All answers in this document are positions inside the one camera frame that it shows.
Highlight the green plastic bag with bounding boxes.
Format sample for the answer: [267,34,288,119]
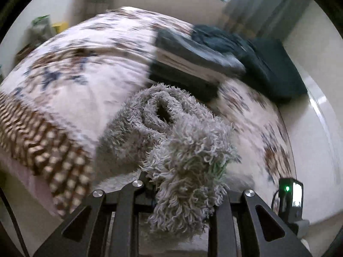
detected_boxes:
[30,15,51,41]

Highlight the white headboard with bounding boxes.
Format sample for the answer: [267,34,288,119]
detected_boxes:
[280,19,343,220]

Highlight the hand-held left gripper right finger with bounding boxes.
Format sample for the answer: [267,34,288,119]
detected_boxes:
[209,189,313,257]

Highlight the yellow box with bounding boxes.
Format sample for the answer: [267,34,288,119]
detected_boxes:
[52,22,67,34]

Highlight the folded dark pants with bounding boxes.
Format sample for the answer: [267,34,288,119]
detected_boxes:
[149,64,219,102]

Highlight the folded blue jeans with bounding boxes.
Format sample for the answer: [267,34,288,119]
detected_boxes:
[154,29,245,77]

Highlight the bed with floral sheet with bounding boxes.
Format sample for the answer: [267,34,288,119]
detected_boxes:
[0,7,295,217]

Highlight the grey fluffy pants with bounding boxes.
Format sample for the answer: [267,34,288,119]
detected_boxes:
[98,83,242,241]

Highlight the dark green blanket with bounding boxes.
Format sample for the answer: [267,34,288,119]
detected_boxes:
[191,25,258,67]

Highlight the folded beige pants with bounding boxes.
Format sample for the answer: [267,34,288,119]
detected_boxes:
[155,53,224,84]

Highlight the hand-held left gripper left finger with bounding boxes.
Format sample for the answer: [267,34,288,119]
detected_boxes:
[33,171,156,257]

